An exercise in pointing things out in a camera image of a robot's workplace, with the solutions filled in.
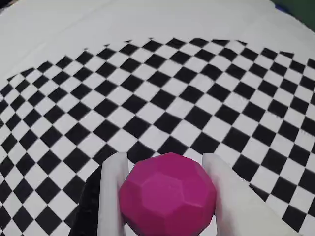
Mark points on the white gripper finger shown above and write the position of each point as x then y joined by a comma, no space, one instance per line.
110,196
241,211

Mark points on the white checkerboard paper mat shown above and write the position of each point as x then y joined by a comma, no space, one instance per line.
73,24

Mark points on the pink faceted ball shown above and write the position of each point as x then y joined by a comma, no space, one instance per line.
167,194

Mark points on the blue tape strip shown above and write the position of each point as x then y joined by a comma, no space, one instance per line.
279,7

